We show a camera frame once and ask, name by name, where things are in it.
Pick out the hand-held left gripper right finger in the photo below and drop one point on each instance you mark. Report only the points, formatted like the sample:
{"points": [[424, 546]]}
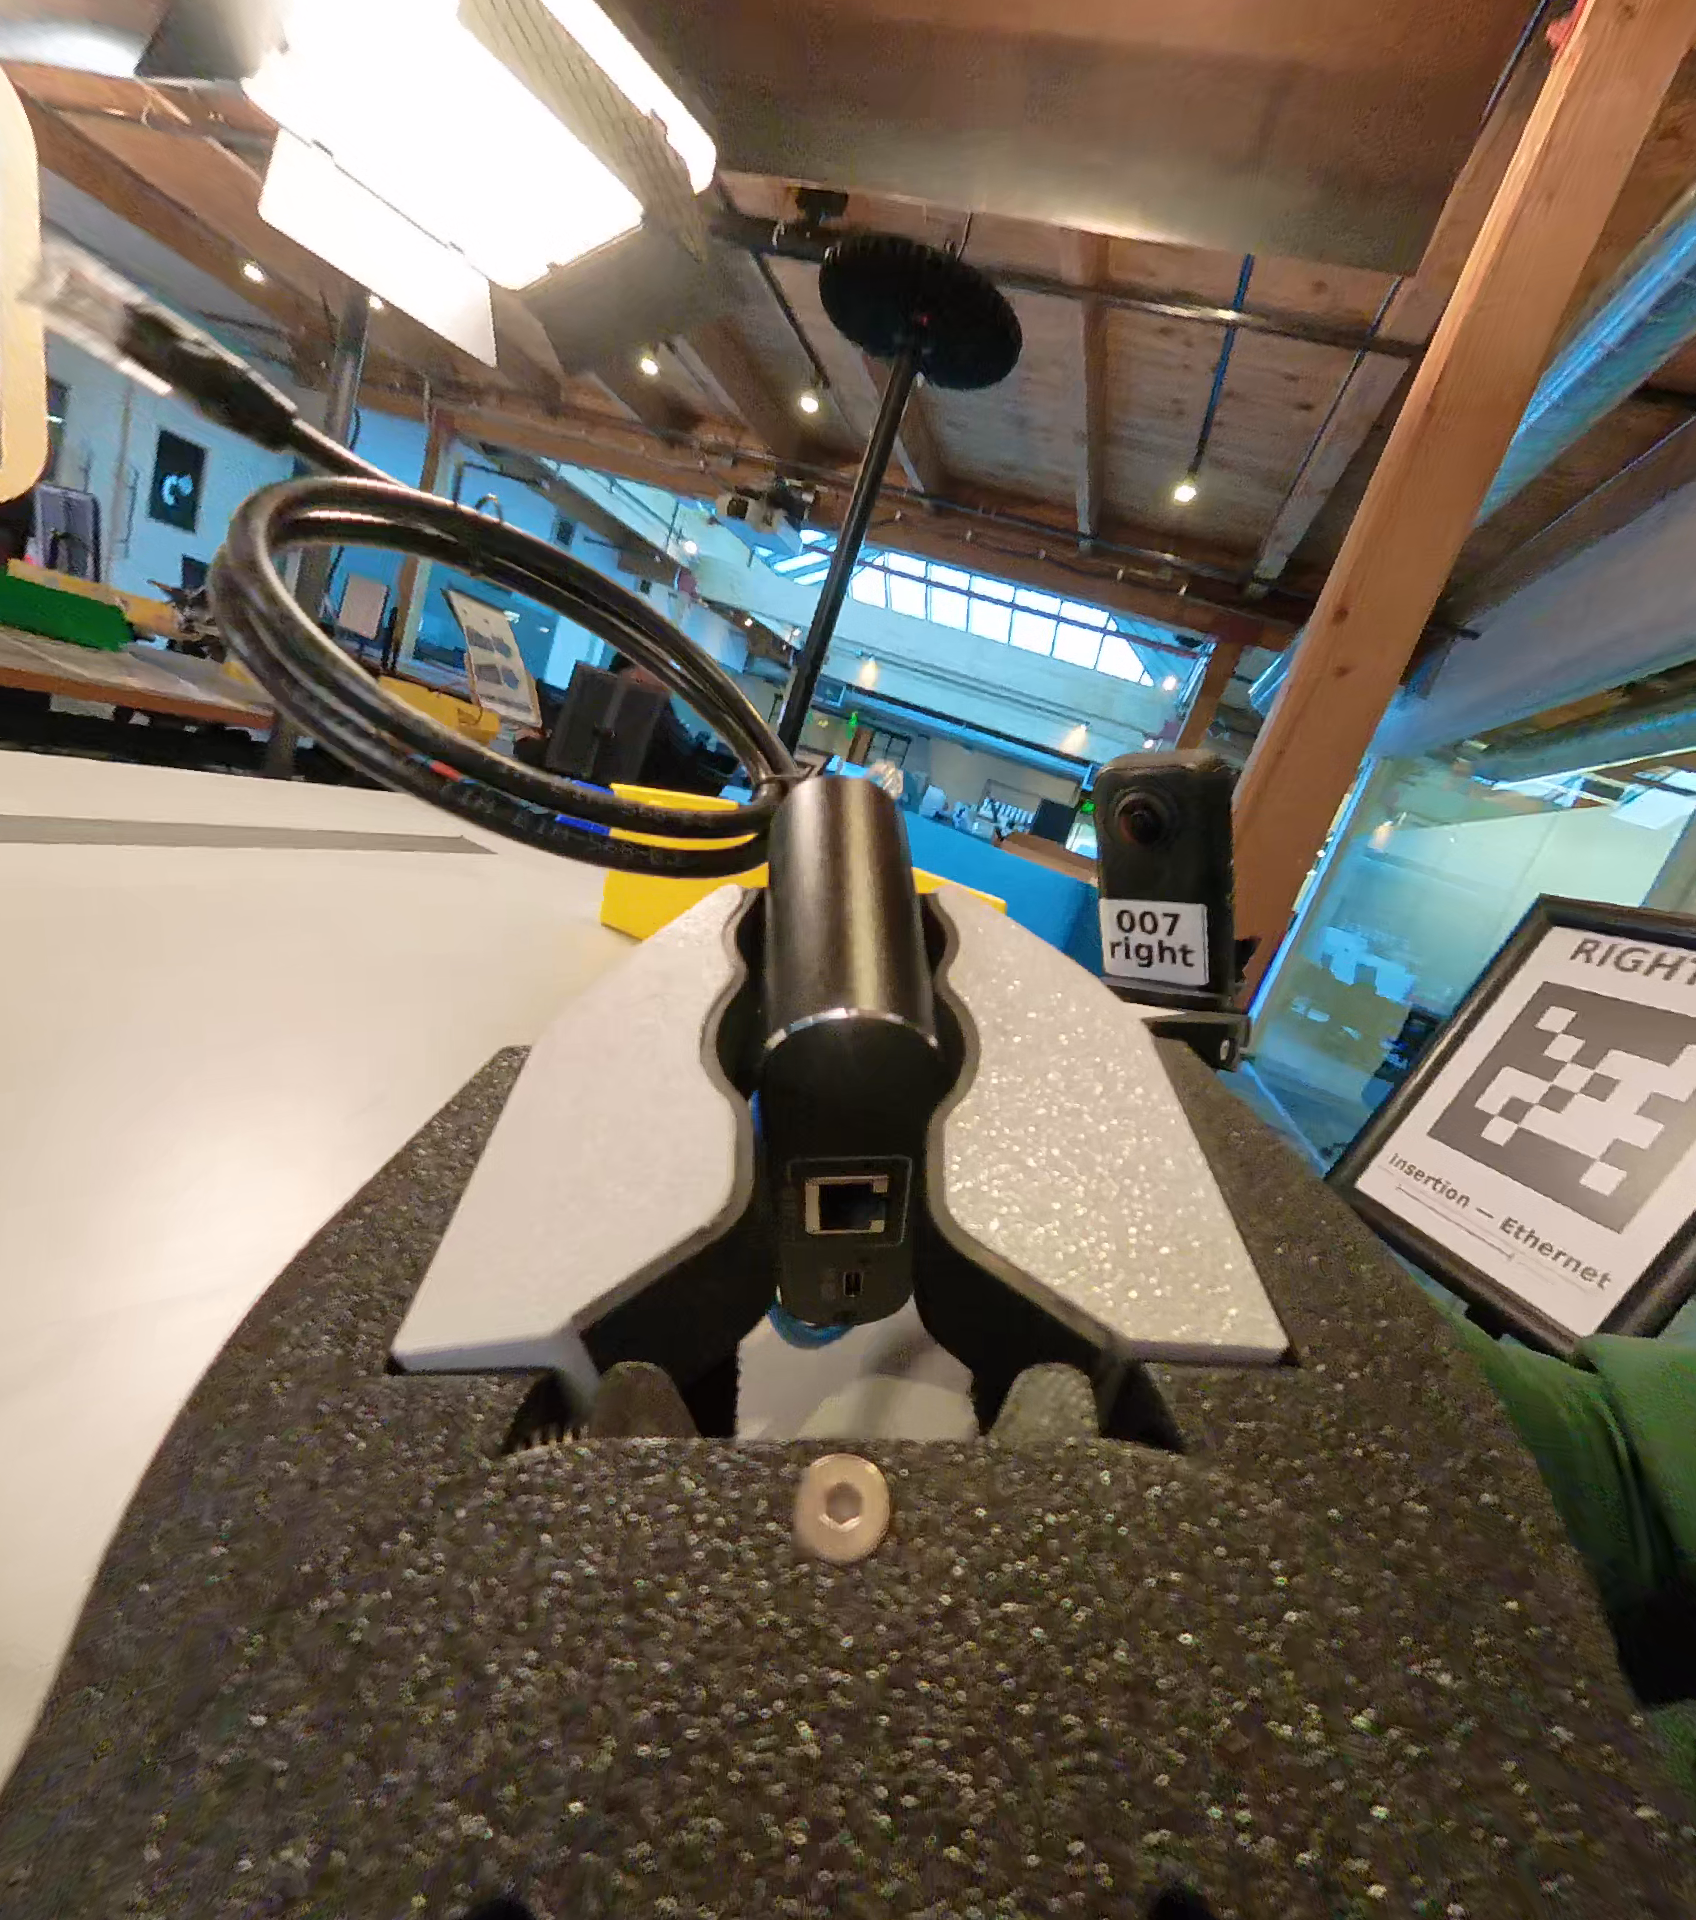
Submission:
{"points": [[1105, 1172]]}

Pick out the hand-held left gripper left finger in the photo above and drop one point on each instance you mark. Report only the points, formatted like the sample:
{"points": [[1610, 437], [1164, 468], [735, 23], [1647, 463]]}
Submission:
{"points": [[593, 1172]]}

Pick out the yellow plastic bin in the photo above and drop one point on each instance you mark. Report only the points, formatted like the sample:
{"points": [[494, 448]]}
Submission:
{"points": [[655, 905]]}

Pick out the black ethernet adapter hub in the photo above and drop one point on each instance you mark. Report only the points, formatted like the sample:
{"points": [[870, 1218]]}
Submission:
{"points": [[849, 930]]}

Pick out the yellow box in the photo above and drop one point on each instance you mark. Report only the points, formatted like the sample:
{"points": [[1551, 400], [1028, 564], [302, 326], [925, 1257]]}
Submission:
{"points": [[442, 712]]}

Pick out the framed printed tag board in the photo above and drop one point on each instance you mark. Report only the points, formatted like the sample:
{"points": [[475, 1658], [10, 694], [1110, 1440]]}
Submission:
{"points": [[1599, 1111]]}

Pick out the white sign board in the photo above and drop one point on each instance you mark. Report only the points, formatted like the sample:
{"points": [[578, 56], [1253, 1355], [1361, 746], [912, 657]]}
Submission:
{"points": [[490, 646]]}

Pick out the black disc lamp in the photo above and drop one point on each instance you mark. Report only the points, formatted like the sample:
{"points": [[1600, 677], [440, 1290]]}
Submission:
{"points": [[922, 307]]}

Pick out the wooden work table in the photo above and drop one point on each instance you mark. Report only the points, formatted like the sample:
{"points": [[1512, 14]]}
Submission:
{"points": [[69, 675]]}

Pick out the green box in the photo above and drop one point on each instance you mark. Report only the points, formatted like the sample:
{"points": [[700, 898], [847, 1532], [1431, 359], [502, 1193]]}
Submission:
{"points": [[40, 602]]}

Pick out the black metal pole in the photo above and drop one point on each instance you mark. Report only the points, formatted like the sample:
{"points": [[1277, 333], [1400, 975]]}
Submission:
{"points": [[333, 391]]}

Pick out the bright ceiling light panel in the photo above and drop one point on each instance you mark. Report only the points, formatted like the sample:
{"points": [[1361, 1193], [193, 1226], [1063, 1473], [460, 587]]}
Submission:
{"points": [[460, 136]]}

